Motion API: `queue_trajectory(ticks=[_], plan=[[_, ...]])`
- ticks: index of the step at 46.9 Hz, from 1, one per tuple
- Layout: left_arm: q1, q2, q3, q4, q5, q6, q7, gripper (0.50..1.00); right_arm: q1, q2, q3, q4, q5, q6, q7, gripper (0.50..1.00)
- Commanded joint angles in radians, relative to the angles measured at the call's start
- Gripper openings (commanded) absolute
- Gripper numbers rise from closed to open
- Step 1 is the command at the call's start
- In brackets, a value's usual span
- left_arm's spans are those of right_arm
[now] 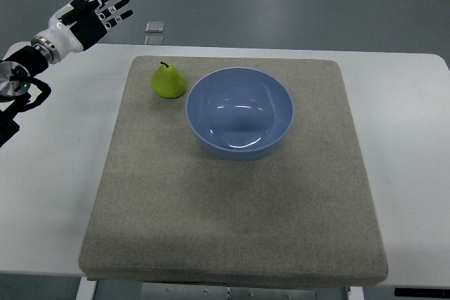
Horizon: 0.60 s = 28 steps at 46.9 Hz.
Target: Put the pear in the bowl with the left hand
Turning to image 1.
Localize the lower metal floor plate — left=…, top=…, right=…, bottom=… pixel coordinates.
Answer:
left=144, top=35, right=164, bottom=46

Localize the metal floor plate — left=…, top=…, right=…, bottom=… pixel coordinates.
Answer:
left=144, top=35, right=164, bottom=46
left=145, top=21, right=165, bottom=33

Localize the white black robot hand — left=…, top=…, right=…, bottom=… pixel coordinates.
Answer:
left=31, top=0, right=133, bottom=64

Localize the white table frame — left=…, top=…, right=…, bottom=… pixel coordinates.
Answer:
left=75, top=276, right=366, bottom=300

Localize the upper metal floor plate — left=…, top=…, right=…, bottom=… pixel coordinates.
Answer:
left=145, top=21, right=165, bottom=33

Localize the blue bowl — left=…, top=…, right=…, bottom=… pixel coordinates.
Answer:
left=185, top=67, right=295, bottom=162

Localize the grey fabric mat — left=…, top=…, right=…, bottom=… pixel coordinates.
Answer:
left=79, top=56, right=388, bottom=288

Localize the green pear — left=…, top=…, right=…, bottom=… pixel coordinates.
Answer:
left=150, top=62, right=186, bottom=99

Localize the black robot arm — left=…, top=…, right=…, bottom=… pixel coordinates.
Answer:
left=1, top=45, right=51, bottom=145

